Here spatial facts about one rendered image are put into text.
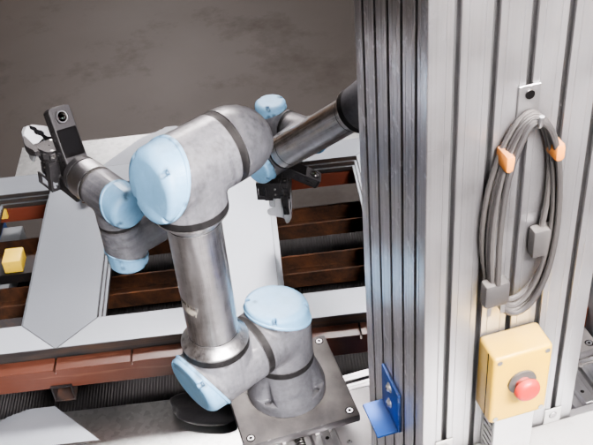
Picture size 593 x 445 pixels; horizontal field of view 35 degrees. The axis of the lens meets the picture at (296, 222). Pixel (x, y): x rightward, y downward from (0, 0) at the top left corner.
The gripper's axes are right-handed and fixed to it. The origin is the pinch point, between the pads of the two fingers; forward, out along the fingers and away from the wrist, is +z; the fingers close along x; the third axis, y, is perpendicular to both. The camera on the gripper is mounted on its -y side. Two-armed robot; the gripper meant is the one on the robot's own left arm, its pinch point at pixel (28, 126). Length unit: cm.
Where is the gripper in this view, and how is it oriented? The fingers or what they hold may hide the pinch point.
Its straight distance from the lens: 191.2
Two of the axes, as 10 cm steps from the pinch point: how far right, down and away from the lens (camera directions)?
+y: -0.3, 8.4, 5.4
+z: -6.7, -4.2, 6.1
